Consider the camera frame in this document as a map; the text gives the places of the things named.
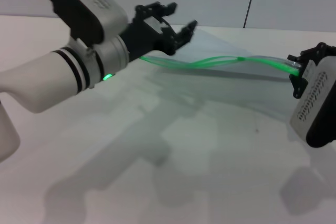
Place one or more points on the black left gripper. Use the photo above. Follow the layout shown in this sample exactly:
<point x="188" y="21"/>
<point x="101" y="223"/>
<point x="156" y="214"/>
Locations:
<point x="147" y="37"/>

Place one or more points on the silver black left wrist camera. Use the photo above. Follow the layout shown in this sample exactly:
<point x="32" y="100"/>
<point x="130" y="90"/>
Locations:
<point x="86" y="6"/>

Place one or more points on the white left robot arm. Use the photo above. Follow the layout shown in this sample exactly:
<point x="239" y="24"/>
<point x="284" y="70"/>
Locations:
<point x="39" y="85"/>

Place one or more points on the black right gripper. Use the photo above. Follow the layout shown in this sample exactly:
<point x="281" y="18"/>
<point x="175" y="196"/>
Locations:
<point x="307" y="68"/>

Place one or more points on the green zipper slider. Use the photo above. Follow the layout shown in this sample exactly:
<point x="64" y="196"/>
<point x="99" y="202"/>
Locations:
<point x="241" y="58"/>

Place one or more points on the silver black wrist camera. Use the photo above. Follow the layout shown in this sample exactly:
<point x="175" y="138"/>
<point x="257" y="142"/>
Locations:
<point x="86" y="6"/>
<point x="317" y="103"/>

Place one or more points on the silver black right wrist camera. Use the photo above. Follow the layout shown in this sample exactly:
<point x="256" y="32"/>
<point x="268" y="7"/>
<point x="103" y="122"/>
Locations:
<point x="317" y="103"/>

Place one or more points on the translucent green-zip document bag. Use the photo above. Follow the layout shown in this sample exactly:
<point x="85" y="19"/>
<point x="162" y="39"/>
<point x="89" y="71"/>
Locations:
<point x="210" y="51"/>

